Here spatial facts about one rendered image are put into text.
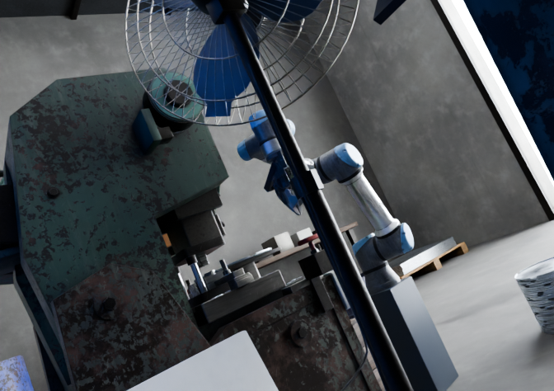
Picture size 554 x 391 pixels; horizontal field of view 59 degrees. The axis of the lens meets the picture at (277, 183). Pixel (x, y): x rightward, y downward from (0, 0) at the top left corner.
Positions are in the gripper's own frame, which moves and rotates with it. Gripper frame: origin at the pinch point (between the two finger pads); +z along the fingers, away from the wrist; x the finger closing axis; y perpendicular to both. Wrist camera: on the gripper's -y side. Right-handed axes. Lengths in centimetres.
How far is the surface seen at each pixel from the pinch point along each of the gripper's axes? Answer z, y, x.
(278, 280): 17.4, -10.8, -10.3
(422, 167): -32, -280, 438
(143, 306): 9, -7, -55
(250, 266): 9.0, -28.3, -7.8
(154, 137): -36, -3, -35
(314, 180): 2, 56, -37
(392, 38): -199, -231, 438
